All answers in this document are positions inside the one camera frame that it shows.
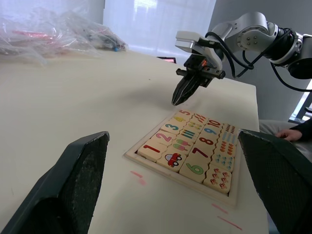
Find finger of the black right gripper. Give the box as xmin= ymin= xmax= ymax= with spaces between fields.
xmin=175 ymin=77 xmax=203 ymax=107
xmin=171 ymin=76 xmax=194 ymax=107

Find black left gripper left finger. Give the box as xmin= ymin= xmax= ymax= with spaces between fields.
xmin=0 ymin=131 xmax=110 ymax=234

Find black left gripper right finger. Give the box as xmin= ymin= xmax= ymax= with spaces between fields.
xmin=237 ymin=129 xmax=312 ymax=234

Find orange number five tile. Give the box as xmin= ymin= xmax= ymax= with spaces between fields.
xmin=175 ymin=109 xmax=198 ymax=119

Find yellow number four tile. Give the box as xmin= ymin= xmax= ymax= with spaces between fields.
xmin=170 ymin=114 xmax=194 ymax=125

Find teal number three tile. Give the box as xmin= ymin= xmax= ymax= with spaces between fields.
xmin=160 ymin=120 xmax=186 ymax=135

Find pink number two tile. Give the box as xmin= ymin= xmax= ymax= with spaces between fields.
xmin=148 ymin=129 xmax=177 ymax=147

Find red number one tile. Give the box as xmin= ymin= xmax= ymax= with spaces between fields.
xmin=137 ymin=138 xmax=164 ymax=163

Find red number ten tile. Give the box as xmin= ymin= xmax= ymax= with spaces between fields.
xmin=207 ymin=118 xmax=226 ymax=129

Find blue number nine tile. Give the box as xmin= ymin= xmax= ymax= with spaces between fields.
xmin=203 ymin=125 xmax=224 ymax=137

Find red number eight tile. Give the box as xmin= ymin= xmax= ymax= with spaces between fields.
xmin=197 ymin=134 xmax=220 ymax=150

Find dark red number seven tile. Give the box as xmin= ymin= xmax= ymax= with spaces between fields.
xmin=188 ymin=144 xmax=218 ymax=163

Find green number six tile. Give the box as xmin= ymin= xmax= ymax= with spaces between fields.
xmin=178 ymin=158 xmax=211 ymax=184

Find wooden number puzzle board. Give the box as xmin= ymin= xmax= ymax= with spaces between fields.
xmin=124 ymin=108 xmax=241 ymax=208

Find person's bare hand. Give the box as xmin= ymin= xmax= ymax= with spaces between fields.
xmin=277 ymin=129 xmax=303 ymax=142

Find orange carrots picture tile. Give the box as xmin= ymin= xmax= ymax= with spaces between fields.
xmin=193 ymin=113 xmax=212 ymax=123

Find yellow flowers picture tile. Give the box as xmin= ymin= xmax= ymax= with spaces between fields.
xmin=187 ymin=119 xmax=208 ymax=131

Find striped bars picture tile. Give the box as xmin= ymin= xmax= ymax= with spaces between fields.
xmin=178 ymin=127 xmax=203 ymax=142

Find red dots picture tile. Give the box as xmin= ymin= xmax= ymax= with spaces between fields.
xmin=222 ymin=122 xmax=238 ymax=134

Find ice lollies picture tile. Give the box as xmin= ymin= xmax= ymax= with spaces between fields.
xmin=168 ymin=137 xmax=196 ymax=155

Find grey trousered leg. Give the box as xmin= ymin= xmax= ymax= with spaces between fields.
xmin=257 ymin=118 xmax=312 ymax=157

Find blue shapes picture tile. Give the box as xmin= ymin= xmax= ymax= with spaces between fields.
xmin=219 ymin=130 xmax=238 ymax=143

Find orange shapes picture tile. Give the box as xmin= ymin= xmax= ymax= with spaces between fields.
xmin=215 ymin=139 xmax=237 ymax=155

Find blue drops picture tile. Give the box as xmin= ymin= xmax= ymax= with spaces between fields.
xmin=210 ymin=152 xmax=235 ymax=172

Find red mushrooms picture tile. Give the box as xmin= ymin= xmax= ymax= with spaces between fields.
xmin=202 ymin=165 xmax=233 ymax=195

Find red car picture tile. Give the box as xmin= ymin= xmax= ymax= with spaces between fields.
xmin=156 ymin=149 xmax=187 ymax=170

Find clear bag dark contents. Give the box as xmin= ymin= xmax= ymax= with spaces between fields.
xmin=64 ymin=13 xmax=129 ymax=58

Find clear bag red contents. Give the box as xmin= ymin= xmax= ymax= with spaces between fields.
xmin=0 ymin=6 xmax=81 ymax=66

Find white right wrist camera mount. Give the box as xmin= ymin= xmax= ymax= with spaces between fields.
xmin=175 ymin=30 xmax=223 ymax=72

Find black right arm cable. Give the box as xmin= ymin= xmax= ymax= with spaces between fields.
xmin=198 ymin=31 xmax=312 ymax=93

